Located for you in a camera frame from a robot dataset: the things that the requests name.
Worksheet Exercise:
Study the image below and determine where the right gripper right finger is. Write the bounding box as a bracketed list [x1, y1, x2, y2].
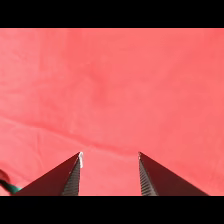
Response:
[137, 151, 209, 197]

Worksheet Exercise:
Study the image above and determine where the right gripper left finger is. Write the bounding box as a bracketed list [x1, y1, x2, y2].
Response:
[13, 151, 84, 197]

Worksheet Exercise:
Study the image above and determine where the red T-shirt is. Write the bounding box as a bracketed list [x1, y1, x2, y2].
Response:
[0, 27, 224, 197]

